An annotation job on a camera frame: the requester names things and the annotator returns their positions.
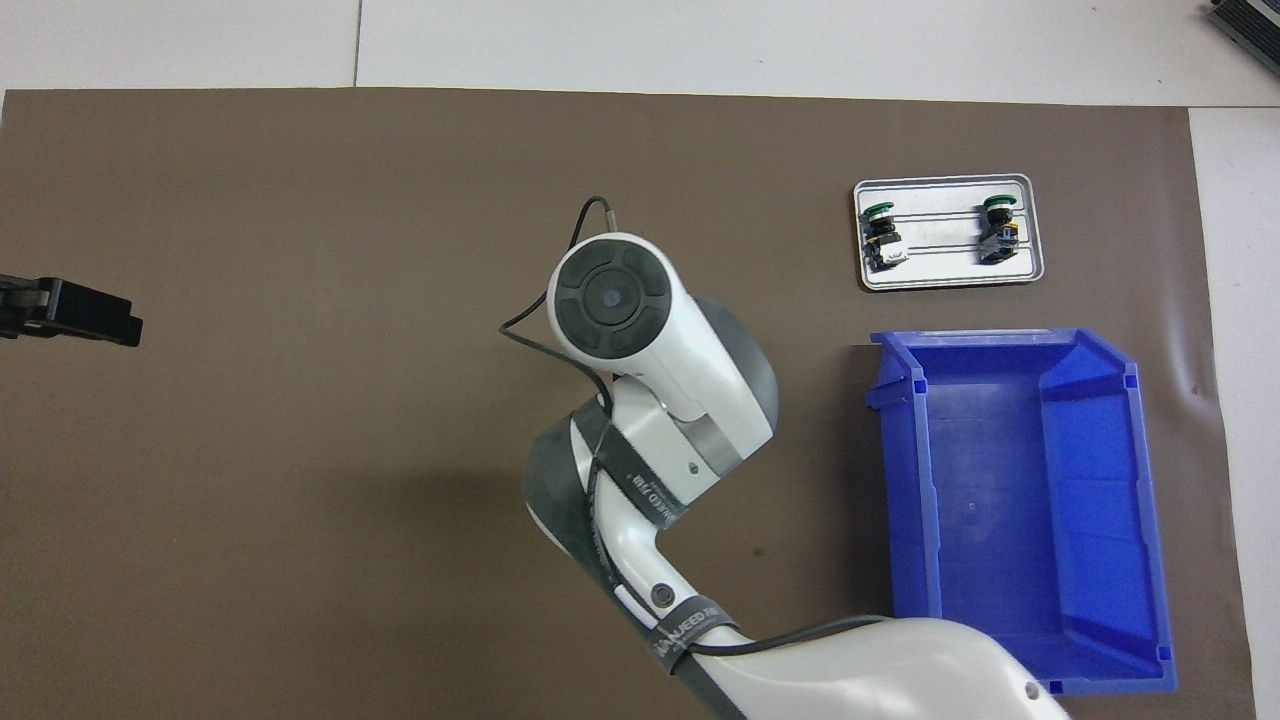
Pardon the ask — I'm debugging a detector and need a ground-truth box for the silver metal tray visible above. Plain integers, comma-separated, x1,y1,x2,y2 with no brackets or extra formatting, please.
853,174,1046,293

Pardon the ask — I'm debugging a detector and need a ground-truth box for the brown table mat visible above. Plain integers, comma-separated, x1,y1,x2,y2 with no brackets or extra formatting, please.
0,88,1259,720

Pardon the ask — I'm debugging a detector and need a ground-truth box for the green push button switch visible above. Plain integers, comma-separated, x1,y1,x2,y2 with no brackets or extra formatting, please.
860,200,907,273

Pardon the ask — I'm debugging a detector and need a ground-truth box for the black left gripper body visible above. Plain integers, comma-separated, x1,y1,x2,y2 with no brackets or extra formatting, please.
0,275,51,341

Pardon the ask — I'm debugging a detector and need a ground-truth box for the blue plastic storage bin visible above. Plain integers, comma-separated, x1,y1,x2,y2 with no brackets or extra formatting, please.
865,327,1179,696

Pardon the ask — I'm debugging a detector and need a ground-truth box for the grey ribbed device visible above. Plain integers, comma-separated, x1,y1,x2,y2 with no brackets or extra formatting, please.
1205,0,1280,53

